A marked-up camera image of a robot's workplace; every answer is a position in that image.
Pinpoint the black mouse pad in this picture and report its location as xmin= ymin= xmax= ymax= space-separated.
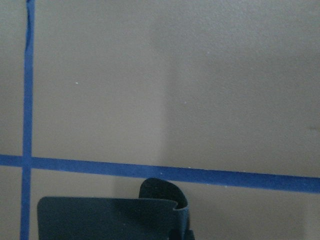
xmin=37 ymin=178 xmax=195 ymax=240

